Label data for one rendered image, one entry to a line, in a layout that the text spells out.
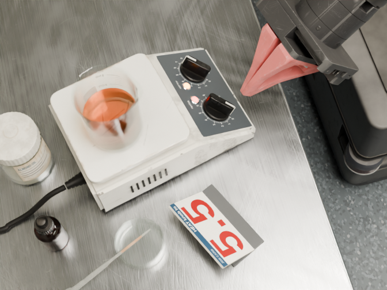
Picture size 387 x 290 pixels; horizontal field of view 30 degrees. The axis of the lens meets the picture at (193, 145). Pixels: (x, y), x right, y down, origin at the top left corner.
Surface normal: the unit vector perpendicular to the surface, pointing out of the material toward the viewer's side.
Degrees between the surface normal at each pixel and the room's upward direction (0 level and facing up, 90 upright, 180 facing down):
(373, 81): 0
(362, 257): 0
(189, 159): 90
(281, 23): 39
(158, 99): 0
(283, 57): 61
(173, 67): 30
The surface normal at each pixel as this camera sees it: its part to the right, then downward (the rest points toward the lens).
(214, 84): 0.41, -0.56
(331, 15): -0.32, 0.33
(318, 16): -0.48, 0.14
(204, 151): 0.47, 0.80
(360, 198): -0.04, -0.40
